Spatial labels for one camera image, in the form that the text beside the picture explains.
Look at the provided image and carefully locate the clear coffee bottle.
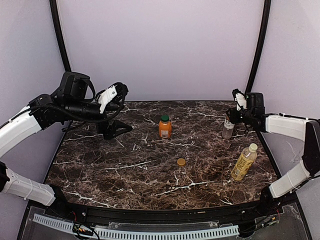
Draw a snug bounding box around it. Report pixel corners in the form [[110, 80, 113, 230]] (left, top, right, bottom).
[[221, 116, 235, 140]]

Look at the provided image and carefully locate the yellow tea bottle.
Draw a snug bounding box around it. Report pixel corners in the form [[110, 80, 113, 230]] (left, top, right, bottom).
[[230, 147, 258, 181]]

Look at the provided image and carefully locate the gold bottle cap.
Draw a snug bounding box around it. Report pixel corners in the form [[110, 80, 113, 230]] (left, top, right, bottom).
[[176, 158, 187, 167]]

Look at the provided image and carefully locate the cream bottle cap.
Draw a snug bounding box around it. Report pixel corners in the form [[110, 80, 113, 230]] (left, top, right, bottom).
[[248, 143, 258, 153]]

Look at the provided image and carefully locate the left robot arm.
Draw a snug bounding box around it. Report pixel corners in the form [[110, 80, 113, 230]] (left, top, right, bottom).
[[0, 71, 133, 207]]

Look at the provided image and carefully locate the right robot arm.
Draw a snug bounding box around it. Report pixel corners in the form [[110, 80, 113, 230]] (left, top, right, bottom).
[[226, 89, 320, 215]]

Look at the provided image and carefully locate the orange juice bottle green cap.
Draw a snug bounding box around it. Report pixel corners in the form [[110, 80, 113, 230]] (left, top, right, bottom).
[[158, 114, 173, 140]]

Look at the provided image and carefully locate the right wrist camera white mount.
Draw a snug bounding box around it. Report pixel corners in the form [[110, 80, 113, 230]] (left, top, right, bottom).
[[232, 88, 247, 111]]

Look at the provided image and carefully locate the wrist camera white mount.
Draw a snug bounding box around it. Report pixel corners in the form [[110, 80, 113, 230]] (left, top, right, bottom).
[[95, 84, 118, 114], [232, 88, 247, 111]]

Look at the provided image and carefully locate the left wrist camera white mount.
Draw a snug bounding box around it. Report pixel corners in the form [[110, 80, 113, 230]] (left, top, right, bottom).
[[95, 84, 118, 114]]

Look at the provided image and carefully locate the black front rail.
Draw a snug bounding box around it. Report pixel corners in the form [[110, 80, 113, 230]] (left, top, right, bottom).
[[45, 201, 275, 225]]

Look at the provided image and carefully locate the white slotted cable duct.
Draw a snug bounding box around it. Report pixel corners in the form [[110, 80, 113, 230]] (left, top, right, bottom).
[[32, 214, 240, 240]]

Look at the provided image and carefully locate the black left frame post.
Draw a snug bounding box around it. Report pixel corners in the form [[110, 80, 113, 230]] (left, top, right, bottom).
[[49, 0, 72, 72]]

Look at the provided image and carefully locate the black frame post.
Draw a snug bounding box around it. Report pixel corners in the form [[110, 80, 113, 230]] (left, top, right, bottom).
[[245, 0, 272, 93], [49, 0, 72, 72]]

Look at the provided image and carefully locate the black right frame post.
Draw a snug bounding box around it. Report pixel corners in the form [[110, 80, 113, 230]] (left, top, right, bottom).
[[245, 0, 272, 93]]

